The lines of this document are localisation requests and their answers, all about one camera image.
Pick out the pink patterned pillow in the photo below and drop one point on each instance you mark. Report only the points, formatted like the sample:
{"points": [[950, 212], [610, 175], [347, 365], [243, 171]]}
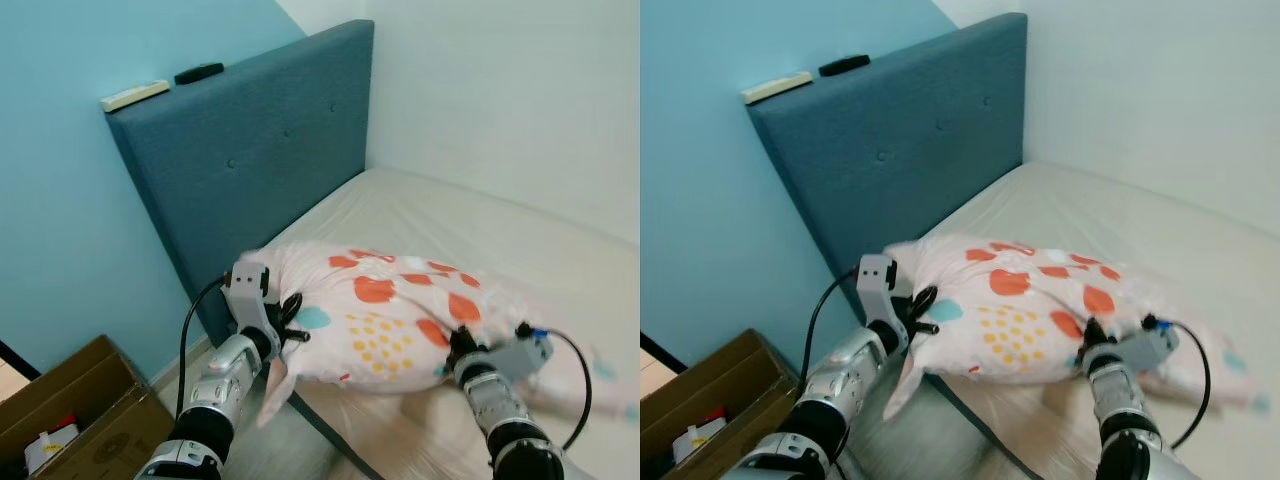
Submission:
{"points": [[1040, 295], [400, 300]]}

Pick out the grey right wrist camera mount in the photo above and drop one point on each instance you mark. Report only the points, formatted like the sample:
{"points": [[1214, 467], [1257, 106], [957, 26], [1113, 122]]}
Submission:
{"points": [[520, 352], [1145, 348]]}

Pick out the brown cardboard box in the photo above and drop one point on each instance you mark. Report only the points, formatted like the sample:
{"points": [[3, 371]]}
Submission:
{"points": [[110, 420], [760, 400]]}

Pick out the blue fabric headboard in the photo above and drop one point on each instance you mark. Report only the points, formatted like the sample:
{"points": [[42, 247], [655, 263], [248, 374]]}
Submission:
{"points": [[900, 120], [250, 130]]}

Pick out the white container red top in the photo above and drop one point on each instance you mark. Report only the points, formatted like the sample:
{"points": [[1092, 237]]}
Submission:
{"points": [[50, 450], [695, 445]]}

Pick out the cream remote control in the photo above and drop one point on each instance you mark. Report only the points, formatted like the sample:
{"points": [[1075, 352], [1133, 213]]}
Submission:
{"points": [[135, 96], [775, 88]]}

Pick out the cream sheeted mattress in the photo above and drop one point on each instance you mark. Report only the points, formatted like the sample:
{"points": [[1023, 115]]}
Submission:
{"points": [[500, 230], [1150, 220]]}

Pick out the black remote control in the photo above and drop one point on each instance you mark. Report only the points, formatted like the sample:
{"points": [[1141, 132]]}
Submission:
{"points": [[843, 66], [198, 73]]}

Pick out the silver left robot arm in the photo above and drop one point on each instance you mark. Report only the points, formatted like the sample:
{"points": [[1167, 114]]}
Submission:
{"points": [[850, 370], [225, 375]]}

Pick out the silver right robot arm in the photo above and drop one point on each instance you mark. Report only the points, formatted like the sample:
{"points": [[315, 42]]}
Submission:
{"points": [[1115, 395], [495, 400]]}

